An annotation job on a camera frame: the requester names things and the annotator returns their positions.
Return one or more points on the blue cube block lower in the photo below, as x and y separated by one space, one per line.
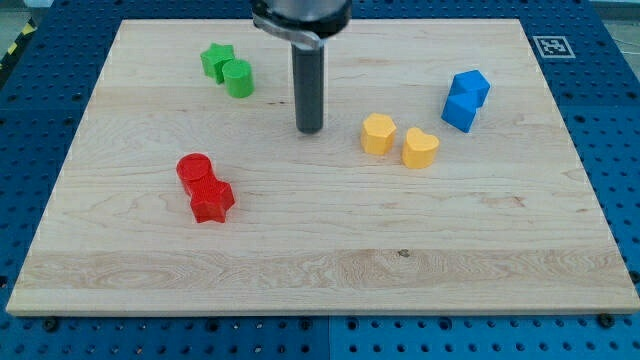
460 110

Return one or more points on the light wooden board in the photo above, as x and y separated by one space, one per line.
503 222

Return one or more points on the green star block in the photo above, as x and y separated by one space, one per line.
214 58

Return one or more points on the white fiducial marker tag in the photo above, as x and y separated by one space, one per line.
553 47

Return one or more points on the yellow heart block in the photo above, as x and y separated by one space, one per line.
419 148

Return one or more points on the yellow hexagon block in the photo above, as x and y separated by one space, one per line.
377 134

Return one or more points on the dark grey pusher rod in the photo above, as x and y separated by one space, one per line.
308 81

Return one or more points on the red star block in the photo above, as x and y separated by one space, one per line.
211 199

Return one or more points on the red cylinder block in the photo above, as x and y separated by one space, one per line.
195 172

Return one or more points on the green cylinder block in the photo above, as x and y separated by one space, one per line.
238 78

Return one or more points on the blue cube block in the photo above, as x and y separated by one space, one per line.
471 82
460 110

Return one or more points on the blue cube block upper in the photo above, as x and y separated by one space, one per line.
471 82

